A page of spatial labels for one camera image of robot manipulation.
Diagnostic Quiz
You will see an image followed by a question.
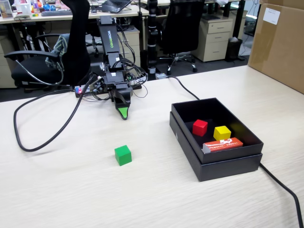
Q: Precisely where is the black trash bin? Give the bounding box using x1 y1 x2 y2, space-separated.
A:
225 37 244 63

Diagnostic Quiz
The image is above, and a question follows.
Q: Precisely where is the black box inner tray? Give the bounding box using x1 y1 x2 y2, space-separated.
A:
171 97 265 165

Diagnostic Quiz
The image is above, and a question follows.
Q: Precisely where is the red wooden cube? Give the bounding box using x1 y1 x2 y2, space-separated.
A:
192 119 209 137

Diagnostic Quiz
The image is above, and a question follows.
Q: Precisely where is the smooth black power cable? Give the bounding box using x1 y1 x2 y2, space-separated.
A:
163 75 304 228

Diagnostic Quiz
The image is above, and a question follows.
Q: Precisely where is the beige office desk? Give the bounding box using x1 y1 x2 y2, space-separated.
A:
0 4 150 25

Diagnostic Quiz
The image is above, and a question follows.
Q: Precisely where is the yellow wooden cube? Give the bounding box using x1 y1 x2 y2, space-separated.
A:
213 125 232 142

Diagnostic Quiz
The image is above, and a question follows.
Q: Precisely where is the large brown cardboard box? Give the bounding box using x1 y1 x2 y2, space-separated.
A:
247 0 304 95

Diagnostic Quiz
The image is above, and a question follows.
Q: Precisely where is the open black laptop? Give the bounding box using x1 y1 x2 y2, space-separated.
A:
96 0 133 14

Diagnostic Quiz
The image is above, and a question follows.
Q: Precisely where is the beige cabinet with three drawers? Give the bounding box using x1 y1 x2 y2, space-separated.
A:
191 17 235 63

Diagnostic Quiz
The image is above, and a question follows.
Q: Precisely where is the beige cabinet with keyhole drawer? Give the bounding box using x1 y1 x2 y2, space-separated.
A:
116 26 141 69

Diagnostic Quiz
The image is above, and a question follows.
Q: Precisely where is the black high-back office chair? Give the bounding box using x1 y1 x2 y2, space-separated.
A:
4 0 92 94

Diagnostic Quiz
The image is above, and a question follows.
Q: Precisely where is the orange rectangular carton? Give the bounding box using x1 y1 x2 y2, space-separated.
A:
201 137 244 155

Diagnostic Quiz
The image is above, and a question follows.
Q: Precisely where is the dark computer keyboard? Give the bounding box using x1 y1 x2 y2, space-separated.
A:
40 9 73 18

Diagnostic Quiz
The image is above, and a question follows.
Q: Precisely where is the green wooden cube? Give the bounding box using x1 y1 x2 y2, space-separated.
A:
114 144 132 166

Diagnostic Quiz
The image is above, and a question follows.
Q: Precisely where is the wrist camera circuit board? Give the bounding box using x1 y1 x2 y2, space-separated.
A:
89 76 105 94

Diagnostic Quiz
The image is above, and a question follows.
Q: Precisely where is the thin black wire bundle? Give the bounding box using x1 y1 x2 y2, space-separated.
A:
90 20 149 102

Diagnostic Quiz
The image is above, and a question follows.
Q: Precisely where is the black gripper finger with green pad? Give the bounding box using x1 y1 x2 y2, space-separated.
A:
115 88 133 121
113 91 124 110

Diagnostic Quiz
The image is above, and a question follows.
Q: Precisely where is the framed picture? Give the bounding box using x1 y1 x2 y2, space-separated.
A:
0 0 14 19

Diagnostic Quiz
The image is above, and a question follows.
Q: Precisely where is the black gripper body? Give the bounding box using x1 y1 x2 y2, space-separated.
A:
104 72 133 96

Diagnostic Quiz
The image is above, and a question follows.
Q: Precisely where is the black mesh swivel chair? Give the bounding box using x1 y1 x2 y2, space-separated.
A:
157 0 206 76

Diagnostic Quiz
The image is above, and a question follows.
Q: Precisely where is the striped green cloth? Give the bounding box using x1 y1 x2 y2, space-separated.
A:
45 33 71 72

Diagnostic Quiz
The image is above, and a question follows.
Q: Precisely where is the black open box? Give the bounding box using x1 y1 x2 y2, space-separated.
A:
169 111 263 182

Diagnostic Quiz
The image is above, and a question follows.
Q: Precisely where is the thick sleeved black camera cable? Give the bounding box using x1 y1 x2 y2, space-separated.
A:
13 75 98 153

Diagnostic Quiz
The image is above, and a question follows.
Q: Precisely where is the black pole with white bands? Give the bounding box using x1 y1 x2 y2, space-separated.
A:
146 0 159 75

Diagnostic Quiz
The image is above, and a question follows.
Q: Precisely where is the white shipping label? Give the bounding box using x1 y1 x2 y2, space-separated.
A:
262 7 281 26

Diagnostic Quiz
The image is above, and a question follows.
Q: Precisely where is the control board with red LED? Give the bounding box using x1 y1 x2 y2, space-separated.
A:
74 84 93 98

